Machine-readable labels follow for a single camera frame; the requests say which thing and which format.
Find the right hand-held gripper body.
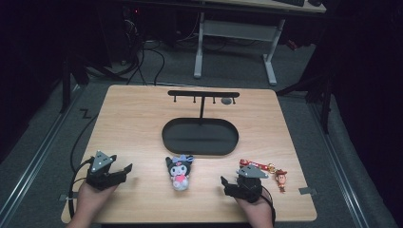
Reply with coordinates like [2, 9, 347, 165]
[223, 163, 270, 204]

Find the cowboy figure keychain red strap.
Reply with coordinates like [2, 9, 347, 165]
[239, 158, 289, 194]

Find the left hand-held gripper black cable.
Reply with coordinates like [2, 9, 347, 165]
[68, 157, 96, 220]

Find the black key rack with tray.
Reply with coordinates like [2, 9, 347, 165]
[161, 89, 240, 157]

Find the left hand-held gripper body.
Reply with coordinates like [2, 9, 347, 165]
[85, 150, 126, 192]

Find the black and purple plush keychain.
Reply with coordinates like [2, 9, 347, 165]
[164, 154, 195, 192]

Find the dark computer tower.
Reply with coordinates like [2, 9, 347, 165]
[121, 4, 145, 66]

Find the person's right hand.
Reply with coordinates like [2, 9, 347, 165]
[235, 189, 274, 228]

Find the aluminium floor rail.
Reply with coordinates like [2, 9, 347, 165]
[0, 84, 84, 222]
[307, 103, 373, 228]

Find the white-framed wooden desk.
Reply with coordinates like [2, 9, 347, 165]
[192, 0, 328, 87]

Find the black metal stand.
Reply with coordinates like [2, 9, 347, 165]
[59, 55, 91, 114]
[275, 70, 336, 135]

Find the hand-held gripper black cable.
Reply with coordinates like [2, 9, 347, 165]
[260, 185, 277, 226]
[68, 157, 96, 220]

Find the bundle of black cables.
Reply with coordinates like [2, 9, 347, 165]
[110, 18, 167, 87]

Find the black keyboard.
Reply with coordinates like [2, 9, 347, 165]
[273, 0, 306, 8]

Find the black floor cable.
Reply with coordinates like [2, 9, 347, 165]
[69, 112, 100, 175]

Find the right hand-held gripper black cable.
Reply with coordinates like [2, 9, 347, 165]
[260, 185, 277, 226]

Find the person's left hand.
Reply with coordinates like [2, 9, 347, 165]
[73, 181, 119, 222]

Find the grey tape piece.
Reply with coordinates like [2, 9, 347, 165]
[58, 193, 79, 202]
[297, 186, 318, 196]

